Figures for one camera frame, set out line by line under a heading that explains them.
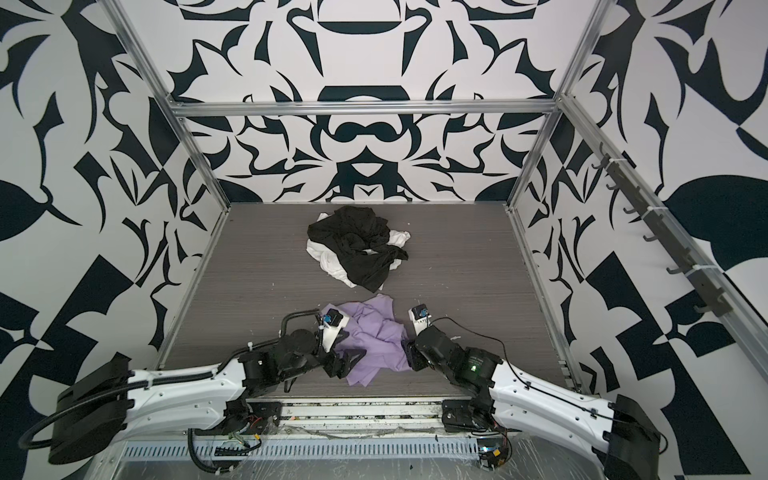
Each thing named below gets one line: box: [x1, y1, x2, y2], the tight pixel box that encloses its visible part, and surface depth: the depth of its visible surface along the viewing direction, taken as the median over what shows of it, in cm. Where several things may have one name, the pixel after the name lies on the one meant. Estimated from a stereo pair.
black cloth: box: [307, 205, 409, 293], surface depth 101 cm
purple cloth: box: [336, 293, 411, 387], surface depth 82 cm
